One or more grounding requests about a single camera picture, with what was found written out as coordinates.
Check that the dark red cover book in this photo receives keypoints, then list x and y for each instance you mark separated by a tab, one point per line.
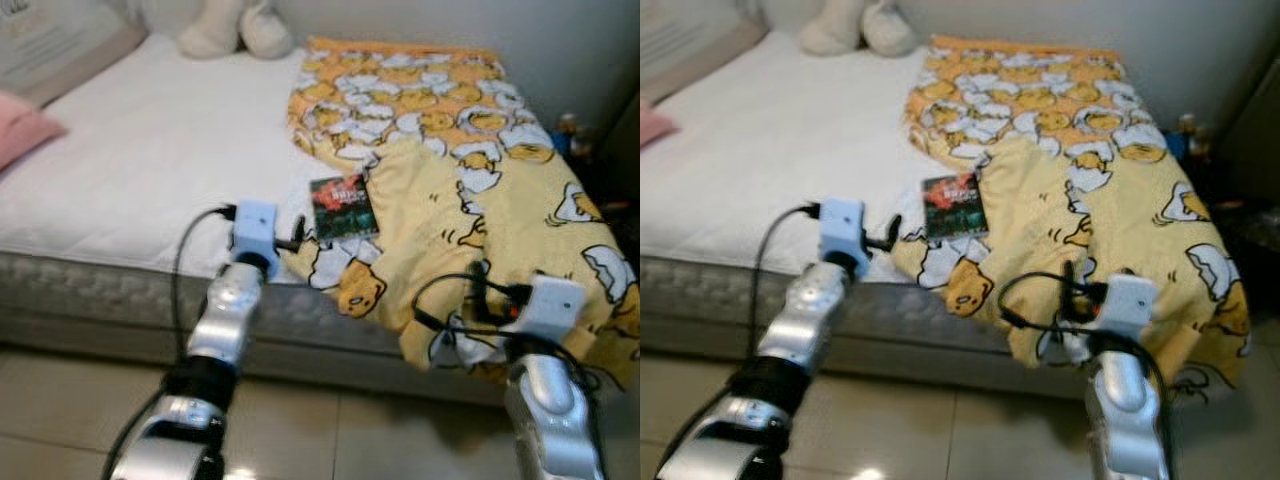
342	205
953	205

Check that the yellow egg cartoon blanket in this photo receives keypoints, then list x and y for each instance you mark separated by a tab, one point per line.
1050	230
450	230

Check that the pink cartoon print pillow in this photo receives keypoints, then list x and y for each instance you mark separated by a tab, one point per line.
25	130
652	125

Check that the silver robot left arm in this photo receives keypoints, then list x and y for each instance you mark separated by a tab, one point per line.
810	320
225	315

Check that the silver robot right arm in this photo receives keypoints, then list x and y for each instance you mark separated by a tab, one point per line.
545	410
1125	410

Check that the white quilted mattress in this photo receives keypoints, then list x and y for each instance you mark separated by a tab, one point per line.
780	150
150	150

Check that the small brown bottle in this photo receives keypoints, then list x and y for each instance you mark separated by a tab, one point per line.
1188	128
568	128

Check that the grey bed base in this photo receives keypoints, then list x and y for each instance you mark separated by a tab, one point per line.
720	335
90	332

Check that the dark cabinet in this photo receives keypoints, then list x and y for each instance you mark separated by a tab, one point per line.
1255	150
625	150

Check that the beige plush toy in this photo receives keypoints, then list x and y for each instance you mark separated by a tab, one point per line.
215	30
835	30

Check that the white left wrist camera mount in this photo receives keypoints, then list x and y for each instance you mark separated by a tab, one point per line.
843	225
255	228

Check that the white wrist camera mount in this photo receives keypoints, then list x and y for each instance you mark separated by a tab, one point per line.
843	225
1128	302
550	305
255	228

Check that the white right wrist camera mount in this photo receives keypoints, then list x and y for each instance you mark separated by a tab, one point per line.
1128	302
550	305

